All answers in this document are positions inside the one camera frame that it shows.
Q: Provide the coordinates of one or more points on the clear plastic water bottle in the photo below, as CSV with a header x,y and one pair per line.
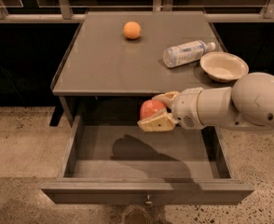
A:
x,y
186,53

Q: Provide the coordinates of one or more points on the red apple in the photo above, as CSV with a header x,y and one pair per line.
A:
x,y
150,107

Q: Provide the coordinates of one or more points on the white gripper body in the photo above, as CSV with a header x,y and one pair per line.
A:
x,y
186,108

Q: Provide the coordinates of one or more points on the metal window railing frame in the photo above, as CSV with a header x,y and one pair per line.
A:
x,y
81,3

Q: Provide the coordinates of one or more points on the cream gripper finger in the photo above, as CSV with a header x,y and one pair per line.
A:
x,y
159,122
166,98

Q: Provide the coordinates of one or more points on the white paper bowl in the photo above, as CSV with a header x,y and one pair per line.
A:
x,y
223,67

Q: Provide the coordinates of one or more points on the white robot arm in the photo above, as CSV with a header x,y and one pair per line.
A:
x,y
247,105

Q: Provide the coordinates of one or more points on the orange fruit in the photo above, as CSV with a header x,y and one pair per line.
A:
x,y
132,30

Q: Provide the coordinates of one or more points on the small metal drawer knob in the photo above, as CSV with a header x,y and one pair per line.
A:
x,y
148,201

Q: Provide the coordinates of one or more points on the grey cabinet counter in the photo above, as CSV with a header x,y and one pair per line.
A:
x,y
103,63

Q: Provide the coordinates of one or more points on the open grey top drawer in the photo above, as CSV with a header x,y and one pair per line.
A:
x,y
118,164

